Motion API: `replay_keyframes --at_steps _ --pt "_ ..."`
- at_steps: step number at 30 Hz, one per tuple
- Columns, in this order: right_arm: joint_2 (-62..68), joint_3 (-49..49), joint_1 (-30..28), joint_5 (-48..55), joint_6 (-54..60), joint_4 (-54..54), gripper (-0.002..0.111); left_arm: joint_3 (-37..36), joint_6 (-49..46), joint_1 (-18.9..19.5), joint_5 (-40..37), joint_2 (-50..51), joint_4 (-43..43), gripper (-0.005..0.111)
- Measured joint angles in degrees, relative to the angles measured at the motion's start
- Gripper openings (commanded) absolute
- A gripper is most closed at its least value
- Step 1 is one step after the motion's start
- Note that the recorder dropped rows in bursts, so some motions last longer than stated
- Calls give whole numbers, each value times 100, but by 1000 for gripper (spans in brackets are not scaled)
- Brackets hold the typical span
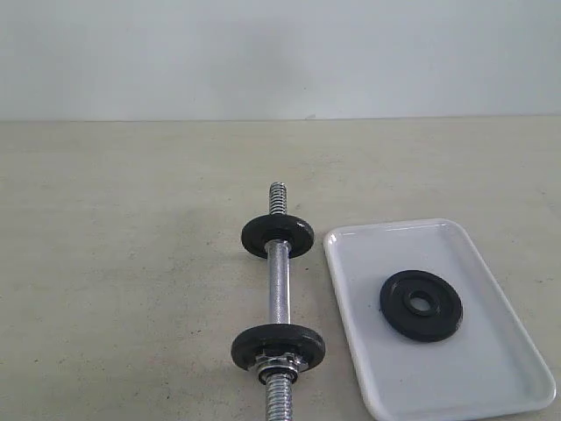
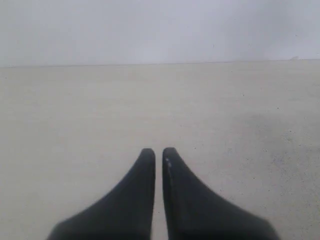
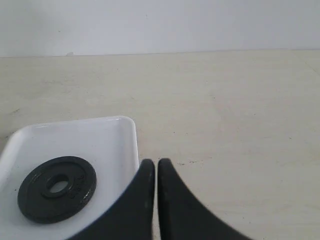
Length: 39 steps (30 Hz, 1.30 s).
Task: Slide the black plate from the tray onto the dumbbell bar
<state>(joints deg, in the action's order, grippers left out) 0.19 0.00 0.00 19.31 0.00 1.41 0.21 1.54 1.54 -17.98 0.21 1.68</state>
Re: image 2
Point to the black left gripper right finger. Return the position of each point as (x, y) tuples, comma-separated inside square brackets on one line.
[(194, 212)]

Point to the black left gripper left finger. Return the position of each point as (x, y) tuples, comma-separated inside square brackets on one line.
[(125, 213)]

